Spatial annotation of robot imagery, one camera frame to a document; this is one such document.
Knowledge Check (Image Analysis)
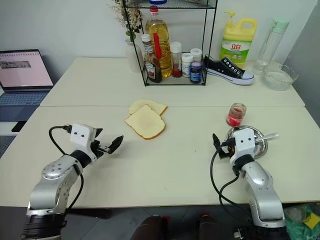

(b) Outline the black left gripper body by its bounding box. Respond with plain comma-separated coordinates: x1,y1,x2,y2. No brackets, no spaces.
91,127,111,159

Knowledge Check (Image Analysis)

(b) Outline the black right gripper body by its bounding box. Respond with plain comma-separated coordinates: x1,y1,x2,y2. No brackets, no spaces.
218,138,237,160

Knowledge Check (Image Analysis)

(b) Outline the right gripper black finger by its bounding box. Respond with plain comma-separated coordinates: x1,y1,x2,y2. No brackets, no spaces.
212,133,222,151

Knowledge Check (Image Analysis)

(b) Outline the open red jam jar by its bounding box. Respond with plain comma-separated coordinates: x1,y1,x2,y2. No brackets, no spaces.
226,102,248,128

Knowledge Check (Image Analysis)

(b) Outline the large toast bread slice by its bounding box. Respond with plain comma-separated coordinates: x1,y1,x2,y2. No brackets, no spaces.
124,104,166,141

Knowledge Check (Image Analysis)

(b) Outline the small toast bread slice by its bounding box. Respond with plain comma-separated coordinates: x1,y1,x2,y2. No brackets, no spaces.
128,98,168,117

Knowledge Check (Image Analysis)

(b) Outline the round metal plate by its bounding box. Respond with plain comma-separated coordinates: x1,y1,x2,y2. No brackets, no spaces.
226,125,270,159

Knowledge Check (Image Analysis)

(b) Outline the blue glass jar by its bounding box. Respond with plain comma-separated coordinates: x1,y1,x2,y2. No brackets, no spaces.
189,61,203,84

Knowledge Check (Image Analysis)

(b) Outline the black and white canvas shoe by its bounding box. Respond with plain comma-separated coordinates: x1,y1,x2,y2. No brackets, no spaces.
203,54,256,87

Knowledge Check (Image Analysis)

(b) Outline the white labelled seasoning jar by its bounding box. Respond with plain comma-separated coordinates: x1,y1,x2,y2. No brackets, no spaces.
180,52,195,79

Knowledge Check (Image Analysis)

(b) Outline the flat black device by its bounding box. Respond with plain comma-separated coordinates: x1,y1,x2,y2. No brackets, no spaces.
10,120,28,133

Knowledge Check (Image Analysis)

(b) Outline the white ceramic vase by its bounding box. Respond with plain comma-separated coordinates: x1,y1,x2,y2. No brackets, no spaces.
124,37,145,74

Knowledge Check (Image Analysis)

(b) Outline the Heinz ketchup bottle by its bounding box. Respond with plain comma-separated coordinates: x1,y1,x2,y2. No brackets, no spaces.
140,33,163,84

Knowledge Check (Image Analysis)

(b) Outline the tall red spice shaker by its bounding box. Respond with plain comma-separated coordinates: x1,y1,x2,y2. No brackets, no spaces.
170,41,183,79

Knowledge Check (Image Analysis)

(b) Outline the clear glass bowl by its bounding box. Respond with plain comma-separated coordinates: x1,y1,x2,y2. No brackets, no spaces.
262,64,300,92

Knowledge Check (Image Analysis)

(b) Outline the white-capped clear seasoning jar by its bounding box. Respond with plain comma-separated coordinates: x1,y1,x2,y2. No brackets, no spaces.
190,47,203,64

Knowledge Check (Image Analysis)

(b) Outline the open laptop computer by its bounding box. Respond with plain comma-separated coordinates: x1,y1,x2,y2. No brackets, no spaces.
0,48,56,123

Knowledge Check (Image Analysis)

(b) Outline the yellow dish soap bottle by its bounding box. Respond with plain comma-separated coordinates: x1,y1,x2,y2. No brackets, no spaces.
219,10,258,69

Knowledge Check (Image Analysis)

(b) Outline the green plastic bag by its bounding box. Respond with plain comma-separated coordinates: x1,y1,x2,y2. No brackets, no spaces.
283,203,320,240

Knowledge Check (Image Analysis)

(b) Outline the large cooking oil bottle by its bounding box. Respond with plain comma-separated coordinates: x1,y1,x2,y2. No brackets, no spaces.
144,5,174,79

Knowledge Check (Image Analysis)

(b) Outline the clear bottle green lid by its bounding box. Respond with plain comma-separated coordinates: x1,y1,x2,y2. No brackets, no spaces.
252,17,291,76

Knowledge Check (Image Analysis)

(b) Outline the yellow sponge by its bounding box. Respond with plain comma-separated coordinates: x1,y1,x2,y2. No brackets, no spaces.
303,211,320,230

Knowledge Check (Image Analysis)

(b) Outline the dried flower bunch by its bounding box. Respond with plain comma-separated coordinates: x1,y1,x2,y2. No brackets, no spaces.
106,0,145,44

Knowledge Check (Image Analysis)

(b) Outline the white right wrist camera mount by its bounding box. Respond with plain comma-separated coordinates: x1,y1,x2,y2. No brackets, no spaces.
229,127,257,164

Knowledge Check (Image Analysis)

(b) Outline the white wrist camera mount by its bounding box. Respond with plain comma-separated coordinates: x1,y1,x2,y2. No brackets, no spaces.
69,123,97,161
229,127,257,164

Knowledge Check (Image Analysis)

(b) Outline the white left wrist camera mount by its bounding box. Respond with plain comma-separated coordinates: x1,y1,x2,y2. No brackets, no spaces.
69,123,97,161

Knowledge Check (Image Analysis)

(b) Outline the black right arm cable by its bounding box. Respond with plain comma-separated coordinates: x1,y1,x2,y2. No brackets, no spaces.
210,139,254,226

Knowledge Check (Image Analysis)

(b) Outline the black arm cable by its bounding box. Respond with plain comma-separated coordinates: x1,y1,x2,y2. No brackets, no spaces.
48,124,85,211
210,139,254,226

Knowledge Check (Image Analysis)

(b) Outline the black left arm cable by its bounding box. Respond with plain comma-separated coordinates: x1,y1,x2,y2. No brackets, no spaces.
48,124,85,211

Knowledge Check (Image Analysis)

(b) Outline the black wire shelf rack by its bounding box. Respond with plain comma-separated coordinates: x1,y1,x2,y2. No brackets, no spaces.
121,0,219,87

